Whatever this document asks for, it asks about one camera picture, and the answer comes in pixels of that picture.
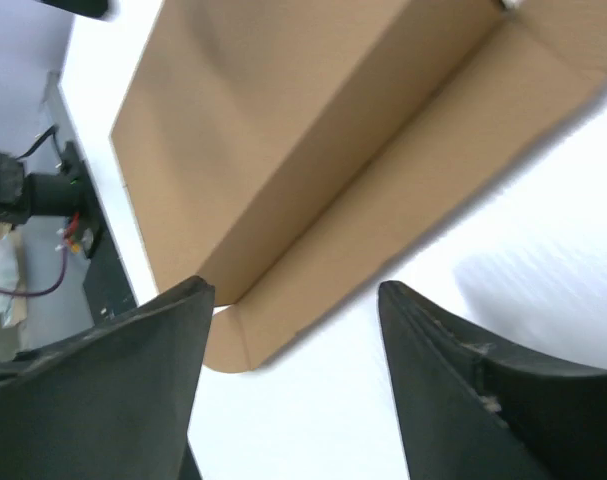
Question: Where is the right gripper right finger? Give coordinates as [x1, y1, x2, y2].
[378, 281, 607, 479]

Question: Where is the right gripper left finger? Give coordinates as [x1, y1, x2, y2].
[0, 276, 214, 480]

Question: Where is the cardboard box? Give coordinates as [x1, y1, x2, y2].
[112, 1, 607, 373]

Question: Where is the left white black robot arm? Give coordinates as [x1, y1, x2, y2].
[0, 1, 102, 226]

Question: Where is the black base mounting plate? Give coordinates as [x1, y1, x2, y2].
[61, 141, 136, 324]

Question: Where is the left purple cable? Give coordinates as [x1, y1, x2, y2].
[0, 249, 69, 299]

